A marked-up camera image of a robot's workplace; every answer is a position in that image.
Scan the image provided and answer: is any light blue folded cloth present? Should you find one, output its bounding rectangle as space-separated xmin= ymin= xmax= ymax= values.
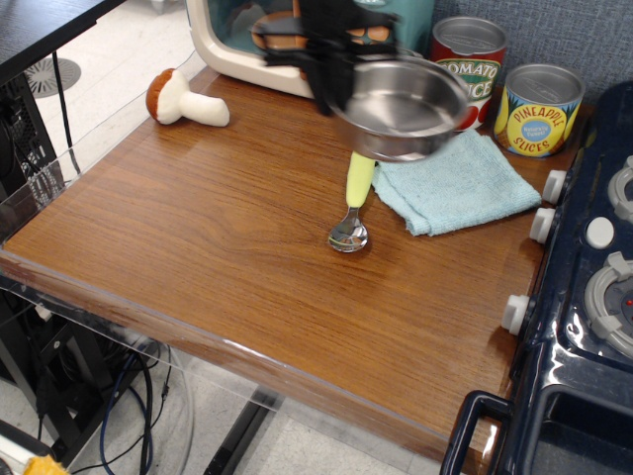
xmin=373 ymin=131 xmax=541 ymax=237

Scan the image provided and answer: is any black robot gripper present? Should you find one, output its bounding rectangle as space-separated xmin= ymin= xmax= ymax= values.
xmin=252 ymin=1 xmax=398 ymax=116

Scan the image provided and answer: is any clear acrylic table guard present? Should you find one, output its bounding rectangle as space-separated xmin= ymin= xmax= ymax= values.
xmin=0 ymin=45 xmax=500 ymax=446

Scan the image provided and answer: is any pineapple slices can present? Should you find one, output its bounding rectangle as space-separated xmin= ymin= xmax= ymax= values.
xmin=494 ymin=63 xmax=586 ymax=158

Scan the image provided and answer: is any dark blue toy stove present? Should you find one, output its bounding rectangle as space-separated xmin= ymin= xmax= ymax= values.
xmin=441 ymin=82 xmax=632 ymax=474

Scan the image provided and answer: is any silver steel bowl with handles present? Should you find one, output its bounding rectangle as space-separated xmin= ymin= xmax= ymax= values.
xmin=328 ymin=55 xmax=469 ymax=162

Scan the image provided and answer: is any black desk at left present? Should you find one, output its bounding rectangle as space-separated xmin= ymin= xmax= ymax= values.
xmin=1 ymin=0 xmax=123 ymax=85

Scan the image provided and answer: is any black cable under table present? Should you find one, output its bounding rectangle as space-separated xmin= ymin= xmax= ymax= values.
xmin=73 ymin=345 xmax=174 ymax=475

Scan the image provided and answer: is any yellow fuzzy object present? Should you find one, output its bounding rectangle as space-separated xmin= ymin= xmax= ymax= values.
xmin=23 ymin=455 xmax=68 ymax=475

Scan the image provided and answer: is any black table leg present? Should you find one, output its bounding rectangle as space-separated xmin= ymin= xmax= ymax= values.
xmin=203 ymin=390 xmax=277 ymax=475

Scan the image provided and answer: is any tomato sauce can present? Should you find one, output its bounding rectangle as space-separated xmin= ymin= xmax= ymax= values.
xmin=430 ymin=16 xmax=508 ymax=132

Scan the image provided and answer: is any blue cable under table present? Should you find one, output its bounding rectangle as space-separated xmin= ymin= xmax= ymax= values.
xmin=98 ymin=351 xmax=154 ymax=475

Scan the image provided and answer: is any round floor drain grate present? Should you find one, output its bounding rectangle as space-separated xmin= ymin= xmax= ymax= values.
xmin=25 ymin=57 xmax=81 ymax=99

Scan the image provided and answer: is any toy microwave oven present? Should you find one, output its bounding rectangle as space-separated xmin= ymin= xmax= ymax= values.
xmin=186 ymin=1 xmax=435 ymax=98

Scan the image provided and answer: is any spoon with yellow handle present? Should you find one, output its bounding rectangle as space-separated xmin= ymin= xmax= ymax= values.
xmin=328 ymin=151 xmax=375 ymax=253

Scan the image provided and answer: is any plush mushroom toy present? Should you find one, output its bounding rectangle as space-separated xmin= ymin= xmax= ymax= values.
xmin=145 ymin=68 xmax=230 ymax=127

